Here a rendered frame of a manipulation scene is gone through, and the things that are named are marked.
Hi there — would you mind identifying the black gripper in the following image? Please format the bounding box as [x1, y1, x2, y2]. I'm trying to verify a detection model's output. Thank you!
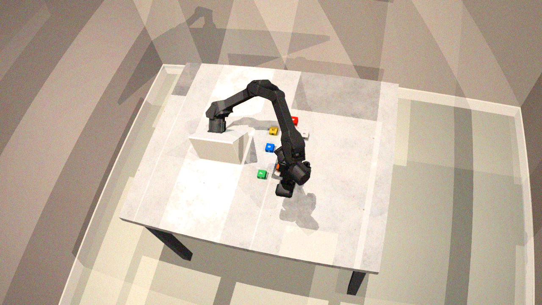
[275, 167, 295, 198]

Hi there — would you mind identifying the green block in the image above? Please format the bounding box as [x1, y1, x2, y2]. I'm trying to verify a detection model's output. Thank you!
[257, 169, 267, 180]

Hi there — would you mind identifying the blue block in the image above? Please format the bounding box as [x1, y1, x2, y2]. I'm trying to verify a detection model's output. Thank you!
[265, 143, 275, 153]

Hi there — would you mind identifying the yellow block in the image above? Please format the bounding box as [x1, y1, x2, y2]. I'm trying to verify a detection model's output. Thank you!
[269, 126, 278, 136]

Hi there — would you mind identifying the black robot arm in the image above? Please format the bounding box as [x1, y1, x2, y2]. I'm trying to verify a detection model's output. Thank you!
[205, 80, 311, 186]

